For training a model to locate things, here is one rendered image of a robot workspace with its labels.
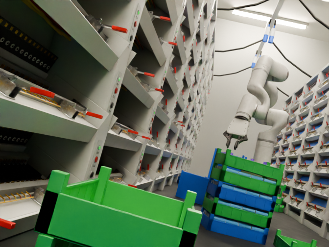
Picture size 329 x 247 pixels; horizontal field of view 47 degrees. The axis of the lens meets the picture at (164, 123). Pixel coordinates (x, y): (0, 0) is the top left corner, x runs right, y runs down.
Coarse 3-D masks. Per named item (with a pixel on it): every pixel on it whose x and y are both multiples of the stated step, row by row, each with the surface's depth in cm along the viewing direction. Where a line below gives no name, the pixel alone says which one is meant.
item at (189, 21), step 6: (186, 6) 201; (192, 6) 230; (186, 12) 221; (192, 12) 216; (186, 18) 231; (192, 18) 224; (186, 24) 242; (192, 24) 232; (198, 24) 246; (192, 30) 241
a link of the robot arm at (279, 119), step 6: (270, 114) 261; (276, 114) 259; (282, 114) 258; (270, 120) 261; (276, 120) 258; (282, 120) 257; (288, 120) 259; (276, 126) 258; (282, 126) 259; (264, 132) 261; (270, 132) 259; (276, 132) 260; (258, 138) 263; (264, 138) 260; (270, 138) 259
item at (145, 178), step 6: (144, 168) 240; (138, 174) 218; (144, 174) 223; (150, 174) 239; (156, 174) 238; (138, 180) 179; (144, 180) 214; (150, 180) 230; (138, 186) 191; (144, 186) 217
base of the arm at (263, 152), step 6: (258, 144) 262; (264, 144) 259; (270, 144) 259; (258, 150) 260; (264, 150) 258; (270, 150) 259; (258, 156) 259; (264, 156) 258; (270, 156) 260; (258, 162) 258; (270, 162) 261
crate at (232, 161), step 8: (216, 152) 202; (216, 160) 198; (224, 160) 183; (232, 160) 183; (240, 160) 184; (248, 160) 184; (240, 168) 184; (248, 168) 184; (256, 168) 185; (264, 168) 185; (272, 168) 186; (280, 168) 186; (272, 176) 185; (280, 176) 186
